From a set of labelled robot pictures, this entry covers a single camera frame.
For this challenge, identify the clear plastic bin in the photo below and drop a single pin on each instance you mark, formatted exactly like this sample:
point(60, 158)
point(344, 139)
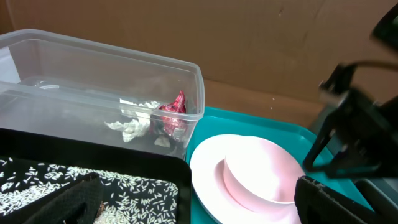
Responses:
point(68, 87)

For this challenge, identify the grey plastic dish rack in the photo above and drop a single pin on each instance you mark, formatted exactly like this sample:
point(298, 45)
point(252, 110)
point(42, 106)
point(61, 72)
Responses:
point(381, 194)

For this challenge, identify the pink plate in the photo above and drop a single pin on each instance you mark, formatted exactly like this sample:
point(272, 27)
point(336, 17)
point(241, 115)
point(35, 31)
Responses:
point(207, 165)

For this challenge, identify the teal plastic tray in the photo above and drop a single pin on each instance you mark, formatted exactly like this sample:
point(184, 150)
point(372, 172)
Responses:
point(295, 139)

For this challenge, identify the red snack wrapper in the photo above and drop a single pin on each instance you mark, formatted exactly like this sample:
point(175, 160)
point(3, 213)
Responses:
point(173, 127)

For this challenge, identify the white tissue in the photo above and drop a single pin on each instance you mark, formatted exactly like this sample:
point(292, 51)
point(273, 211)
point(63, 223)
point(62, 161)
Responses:
point(139, 123)

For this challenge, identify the black plastic tray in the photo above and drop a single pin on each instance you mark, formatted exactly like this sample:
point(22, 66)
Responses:
point(68, 152)

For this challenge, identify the rice and food waste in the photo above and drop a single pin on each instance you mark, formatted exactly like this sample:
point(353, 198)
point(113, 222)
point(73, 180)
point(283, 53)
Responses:
point(126, 198)

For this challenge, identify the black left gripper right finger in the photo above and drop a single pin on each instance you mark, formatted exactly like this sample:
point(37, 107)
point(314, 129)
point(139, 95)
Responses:
point(319, 204)

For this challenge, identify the brown cardboard panel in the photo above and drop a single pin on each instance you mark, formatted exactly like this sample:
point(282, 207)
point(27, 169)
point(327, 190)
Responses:
point(275, 46)

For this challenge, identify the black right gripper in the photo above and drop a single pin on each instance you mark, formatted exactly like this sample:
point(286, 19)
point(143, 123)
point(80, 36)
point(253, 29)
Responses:
point(367, 131)

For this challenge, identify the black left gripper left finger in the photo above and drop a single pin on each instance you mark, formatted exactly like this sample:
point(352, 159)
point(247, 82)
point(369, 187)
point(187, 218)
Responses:
point(77, 202)

